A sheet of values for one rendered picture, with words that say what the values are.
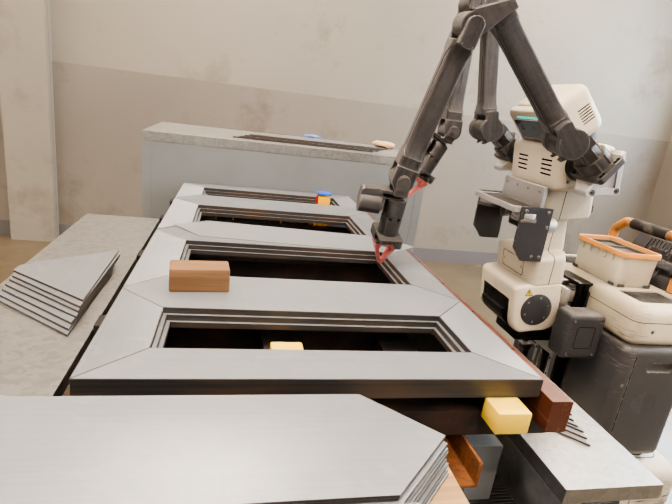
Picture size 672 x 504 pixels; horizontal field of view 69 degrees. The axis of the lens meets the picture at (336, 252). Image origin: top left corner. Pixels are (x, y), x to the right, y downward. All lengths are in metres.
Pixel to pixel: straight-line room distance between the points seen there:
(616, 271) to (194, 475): 1.45
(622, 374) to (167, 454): 1.37
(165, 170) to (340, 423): 1.76
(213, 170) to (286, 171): 0.32
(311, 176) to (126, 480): 1.84
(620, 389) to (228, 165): 1.71
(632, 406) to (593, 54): 3.63
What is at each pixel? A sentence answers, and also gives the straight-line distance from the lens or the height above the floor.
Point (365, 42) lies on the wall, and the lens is 4.09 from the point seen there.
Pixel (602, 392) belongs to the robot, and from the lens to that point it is 1.75.
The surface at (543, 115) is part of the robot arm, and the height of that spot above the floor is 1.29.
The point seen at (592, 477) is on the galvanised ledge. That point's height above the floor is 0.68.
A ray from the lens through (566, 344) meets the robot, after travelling 1.62.
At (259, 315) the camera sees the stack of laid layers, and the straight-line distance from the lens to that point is 0.98.
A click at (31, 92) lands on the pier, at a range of 4.11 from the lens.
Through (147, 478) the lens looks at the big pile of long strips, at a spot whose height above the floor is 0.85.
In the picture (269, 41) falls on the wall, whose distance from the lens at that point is 3.99.
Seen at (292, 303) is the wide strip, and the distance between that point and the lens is 1.01.
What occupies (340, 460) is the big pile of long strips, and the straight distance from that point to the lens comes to 0.63.
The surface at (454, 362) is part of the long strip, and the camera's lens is 0.89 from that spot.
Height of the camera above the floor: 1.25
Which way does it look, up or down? 17 degrees down
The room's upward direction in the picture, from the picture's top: 7 degrees clockwise
